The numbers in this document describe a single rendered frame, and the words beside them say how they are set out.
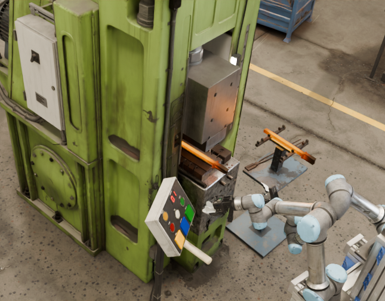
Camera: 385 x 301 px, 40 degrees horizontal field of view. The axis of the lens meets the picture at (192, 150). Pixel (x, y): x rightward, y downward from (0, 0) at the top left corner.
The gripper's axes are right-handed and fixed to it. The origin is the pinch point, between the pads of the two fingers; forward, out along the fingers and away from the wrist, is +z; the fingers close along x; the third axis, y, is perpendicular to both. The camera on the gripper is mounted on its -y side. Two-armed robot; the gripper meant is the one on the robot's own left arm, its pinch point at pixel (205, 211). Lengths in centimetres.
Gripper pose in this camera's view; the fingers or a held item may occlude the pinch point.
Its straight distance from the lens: 296.4
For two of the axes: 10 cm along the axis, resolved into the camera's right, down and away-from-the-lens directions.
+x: -2.6, 6.2, -7.4
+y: -4.1, -7.6, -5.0
